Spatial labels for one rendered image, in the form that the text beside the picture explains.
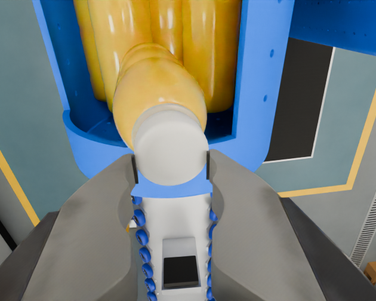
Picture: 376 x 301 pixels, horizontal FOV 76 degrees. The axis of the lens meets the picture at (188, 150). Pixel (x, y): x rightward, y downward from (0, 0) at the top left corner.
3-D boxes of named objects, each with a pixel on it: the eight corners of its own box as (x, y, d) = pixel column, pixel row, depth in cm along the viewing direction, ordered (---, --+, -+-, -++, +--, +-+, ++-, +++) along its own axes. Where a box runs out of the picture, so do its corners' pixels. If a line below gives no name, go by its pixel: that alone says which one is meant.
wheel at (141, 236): (144, 249, 66) (150, 245, 67) (142, 239, 64) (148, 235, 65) (135, 240, 69) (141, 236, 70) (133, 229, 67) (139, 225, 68)
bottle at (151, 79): (165, 30, 27) (210, 58, 11) (186, 87, 31) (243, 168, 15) (107, 54, 27) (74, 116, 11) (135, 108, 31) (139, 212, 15)
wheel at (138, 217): (141, 230, 62) (147, 226, 63) (138, 218, 60) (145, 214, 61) (131, 221, 65) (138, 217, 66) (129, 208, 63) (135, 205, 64)
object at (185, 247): (162, 244, 74) (162, 295, 61) (162, 235, 72) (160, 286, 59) (195, 242, 75) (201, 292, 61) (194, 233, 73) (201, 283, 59)
